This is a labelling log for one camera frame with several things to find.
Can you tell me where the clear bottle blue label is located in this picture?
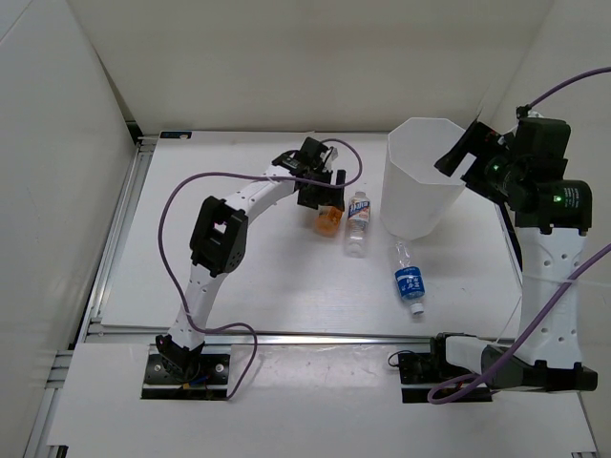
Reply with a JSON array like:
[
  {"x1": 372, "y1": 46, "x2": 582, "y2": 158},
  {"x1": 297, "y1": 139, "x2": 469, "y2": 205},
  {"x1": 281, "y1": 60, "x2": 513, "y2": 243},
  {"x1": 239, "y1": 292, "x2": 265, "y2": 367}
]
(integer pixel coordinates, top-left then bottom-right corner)
[{"x1": 390, "y1": 239, "x2": 426, "y2": 319}]

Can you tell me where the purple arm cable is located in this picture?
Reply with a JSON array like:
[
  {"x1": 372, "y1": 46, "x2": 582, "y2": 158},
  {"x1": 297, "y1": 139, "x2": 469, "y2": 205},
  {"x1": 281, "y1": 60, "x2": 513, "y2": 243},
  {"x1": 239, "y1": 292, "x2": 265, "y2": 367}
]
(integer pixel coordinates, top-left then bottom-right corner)
[
  {"x1": 158, "y1": 138, "x2": 364, "y2": 401},
  {"x1": 427, "y1": 66, "x2": 611, "y2": 406}
]

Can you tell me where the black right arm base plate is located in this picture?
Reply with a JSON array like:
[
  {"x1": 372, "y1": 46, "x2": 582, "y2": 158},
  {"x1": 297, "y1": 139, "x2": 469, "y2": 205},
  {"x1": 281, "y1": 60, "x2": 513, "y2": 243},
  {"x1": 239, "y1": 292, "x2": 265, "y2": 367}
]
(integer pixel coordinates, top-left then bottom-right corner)
[{"x1": 387, "y1": 349, "x2": 495, "y2": 404}]

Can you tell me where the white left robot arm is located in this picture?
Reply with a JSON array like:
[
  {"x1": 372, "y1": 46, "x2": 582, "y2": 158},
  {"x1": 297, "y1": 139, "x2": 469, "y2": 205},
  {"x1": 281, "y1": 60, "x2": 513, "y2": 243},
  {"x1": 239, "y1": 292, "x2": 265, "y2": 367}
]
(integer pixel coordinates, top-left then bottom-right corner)
[{"x1": 156, "y1": 137, "x2": 346, "y2": 383}]

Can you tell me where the orange juice bottle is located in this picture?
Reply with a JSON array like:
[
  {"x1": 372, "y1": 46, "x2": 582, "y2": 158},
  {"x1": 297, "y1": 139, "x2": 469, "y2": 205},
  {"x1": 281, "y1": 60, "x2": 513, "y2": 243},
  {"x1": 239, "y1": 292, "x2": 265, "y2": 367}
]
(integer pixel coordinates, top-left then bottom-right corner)
[{"x1": 314, "y1": 206, "x2": 344, "y2": 238}]

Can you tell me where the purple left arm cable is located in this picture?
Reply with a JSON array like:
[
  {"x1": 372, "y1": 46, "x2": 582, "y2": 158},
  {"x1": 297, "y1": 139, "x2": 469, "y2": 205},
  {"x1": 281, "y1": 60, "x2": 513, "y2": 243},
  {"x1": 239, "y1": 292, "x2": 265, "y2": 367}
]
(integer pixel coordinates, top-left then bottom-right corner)
[{"x1": 158, "y1": 138, "x2": 364, "y2": 401}]

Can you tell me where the white octagonal plastic bin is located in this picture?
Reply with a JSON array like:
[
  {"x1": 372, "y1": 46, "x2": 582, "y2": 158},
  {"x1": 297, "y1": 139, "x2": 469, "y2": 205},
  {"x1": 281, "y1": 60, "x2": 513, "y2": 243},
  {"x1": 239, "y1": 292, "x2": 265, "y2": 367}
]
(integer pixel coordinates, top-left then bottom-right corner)
[{"x1": 379, "y1": 117, "x2": 481, "y2": 240}]

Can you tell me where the aluminium left frame rail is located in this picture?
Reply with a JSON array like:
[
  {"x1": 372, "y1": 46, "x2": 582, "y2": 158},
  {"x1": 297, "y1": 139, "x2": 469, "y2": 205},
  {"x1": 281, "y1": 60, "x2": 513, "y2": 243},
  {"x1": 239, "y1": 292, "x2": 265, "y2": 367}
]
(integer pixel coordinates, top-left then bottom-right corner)
[{"x1": 95, "y1": 142, "x2": 154, "y2": 287}]

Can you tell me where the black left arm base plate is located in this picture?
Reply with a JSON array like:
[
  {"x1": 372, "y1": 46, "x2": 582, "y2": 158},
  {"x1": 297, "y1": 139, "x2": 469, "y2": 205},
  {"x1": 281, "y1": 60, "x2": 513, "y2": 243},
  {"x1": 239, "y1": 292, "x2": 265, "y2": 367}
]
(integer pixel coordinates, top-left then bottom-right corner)
[{"x1": 140, "y1": 347, "x2": 231, "y2": 401}]

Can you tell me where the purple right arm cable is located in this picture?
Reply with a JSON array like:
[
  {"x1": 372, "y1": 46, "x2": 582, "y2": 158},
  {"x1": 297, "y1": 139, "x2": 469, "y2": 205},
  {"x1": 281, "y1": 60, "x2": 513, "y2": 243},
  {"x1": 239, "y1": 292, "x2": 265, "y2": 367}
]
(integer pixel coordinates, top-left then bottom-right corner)
[{"x1": 427, "y1": 66, "x2": 611, "y2": 406}]

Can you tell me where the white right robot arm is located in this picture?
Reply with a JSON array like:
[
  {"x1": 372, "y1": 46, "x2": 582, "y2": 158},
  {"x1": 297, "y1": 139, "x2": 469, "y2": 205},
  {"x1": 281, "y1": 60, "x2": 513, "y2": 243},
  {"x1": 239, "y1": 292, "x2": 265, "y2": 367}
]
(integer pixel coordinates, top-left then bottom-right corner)
[{"x1": 427, "y1": 117, "x2": 609, "y2": 405}]

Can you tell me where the aluminium frame rail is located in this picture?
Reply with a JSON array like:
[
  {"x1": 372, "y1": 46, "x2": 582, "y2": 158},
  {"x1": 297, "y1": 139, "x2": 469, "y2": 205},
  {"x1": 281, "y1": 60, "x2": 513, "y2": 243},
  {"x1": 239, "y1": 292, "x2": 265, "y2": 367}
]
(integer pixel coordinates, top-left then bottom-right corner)
[
  {"x1": 84, "y1": 323, "x2": 430, "y2": 345},
  {"x1": 95, "y1": 142, "x2": 154, "y2": 287}
]

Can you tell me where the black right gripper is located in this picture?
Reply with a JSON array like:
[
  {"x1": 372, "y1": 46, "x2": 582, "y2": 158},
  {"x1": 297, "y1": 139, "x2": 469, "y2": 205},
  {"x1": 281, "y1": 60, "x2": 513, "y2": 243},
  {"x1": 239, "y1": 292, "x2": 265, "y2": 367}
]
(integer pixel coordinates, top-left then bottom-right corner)
[{"x1": 434, "y1": 121, "x2": 526, "y2": 206}]

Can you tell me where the clear bottle red-blue label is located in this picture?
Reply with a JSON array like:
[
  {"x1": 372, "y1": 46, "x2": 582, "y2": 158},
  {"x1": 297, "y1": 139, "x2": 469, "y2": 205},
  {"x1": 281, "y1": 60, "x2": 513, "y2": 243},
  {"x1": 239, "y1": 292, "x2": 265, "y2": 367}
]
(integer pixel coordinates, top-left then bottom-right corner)
[{"x1": 345, "y1": 191, "x2": 371, "y2": 258}]

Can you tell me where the blue label sticker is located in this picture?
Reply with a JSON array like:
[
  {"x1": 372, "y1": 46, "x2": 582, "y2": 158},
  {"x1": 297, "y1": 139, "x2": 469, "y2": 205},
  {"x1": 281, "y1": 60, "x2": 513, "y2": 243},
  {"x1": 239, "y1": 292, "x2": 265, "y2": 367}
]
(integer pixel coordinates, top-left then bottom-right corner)
[{"x1": 159, "y1": 131, "x2": 192, "y2": 139}]

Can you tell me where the aluminium front frame rail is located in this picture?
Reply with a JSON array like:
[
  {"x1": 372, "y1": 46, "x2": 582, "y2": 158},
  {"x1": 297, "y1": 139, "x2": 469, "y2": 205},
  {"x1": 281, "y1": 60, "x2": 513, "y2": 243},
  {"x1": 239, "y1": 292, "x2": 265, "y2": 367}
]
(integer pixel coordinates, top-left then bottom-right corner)
[{"x1": 84, "y1": 323, "x2": 430, "y2": 345}]

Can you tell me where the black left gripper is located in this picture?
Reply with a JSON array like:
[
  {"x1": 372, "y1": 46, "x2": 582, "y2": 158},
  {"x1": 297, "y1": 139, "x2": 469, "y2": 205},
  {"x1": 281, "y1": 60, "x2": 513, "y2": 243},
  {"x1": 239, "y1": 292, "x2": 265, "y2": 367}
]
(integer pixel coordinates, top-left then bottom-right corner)
[{"x1": 297, "y1": 167, "x2": 345, "y2": 211}]

